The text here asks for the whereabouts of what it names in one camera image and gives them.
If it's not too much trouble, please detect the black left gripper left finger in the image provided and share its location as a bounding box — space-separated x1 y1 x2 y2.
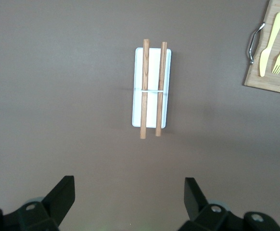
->
2 175 76 231

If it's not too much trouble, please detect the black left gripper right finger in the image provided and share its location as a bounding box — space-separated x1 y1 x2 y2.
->
178 177 242 231

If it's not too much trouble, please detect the dark brown wooden rod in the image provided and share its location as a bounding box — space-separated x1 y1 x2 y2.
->
154 41 168 137

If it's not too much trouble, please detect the light brown wooden rod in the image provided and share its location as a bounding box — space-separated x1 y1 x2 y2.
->
139 38 151 140

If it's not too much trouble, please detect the white rack tray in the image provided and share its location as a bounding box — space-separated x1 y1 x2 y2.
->
131 47 172 128

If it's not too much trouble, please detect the yellow plastic knife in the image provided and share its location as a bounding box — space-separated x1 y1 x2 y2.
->
258 12 280 77

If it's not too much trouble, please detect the wooden cutting board, metal handle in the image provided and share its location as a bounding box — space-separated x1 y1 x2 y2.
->
244 0 280 96

